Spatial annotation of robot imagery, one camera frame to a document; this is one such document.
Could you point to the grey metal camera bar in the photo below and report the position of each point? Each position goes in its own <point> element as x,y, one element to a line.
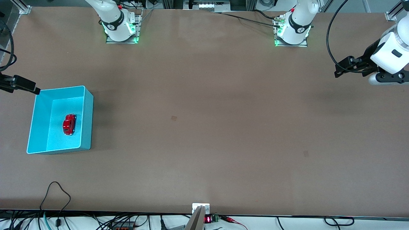
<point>195,222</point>

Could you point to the lit device behind table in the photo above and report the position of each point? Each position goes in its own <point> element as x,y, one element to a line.
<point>207,5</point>

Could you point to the red digit display module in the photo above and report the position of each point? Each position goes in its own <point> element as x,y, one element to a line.
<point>208,219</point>

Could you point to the red beetle toy car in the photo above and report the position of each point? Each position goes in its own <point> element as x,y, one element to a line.
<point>68,124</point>

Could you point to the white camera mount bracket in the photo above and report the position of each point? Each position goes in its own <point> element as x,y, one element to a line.
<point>195,207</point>

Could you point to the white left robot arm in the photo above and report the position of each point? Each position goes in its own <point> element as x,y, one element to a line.
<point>298,22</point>

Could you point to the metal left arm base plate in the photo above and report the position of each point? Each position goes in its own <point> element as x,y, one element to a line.
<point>278,43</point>

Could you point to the blue plastic box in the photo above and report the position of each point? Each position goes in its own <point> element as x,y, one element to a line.
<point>64,140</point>

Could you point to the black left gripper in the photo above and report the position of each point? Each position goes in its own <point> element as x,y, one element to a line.
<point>370,53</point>

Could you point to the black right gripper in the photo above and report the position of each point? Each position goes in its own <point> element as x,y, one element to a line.
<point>16,82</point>

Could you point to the black power strip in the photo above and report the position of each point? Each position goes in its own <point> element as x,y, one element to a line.
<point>123,226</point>

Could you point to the aluminium frame profile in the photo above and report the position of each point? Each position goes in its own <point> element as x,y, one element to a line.
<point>394,14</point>
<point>22,7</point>

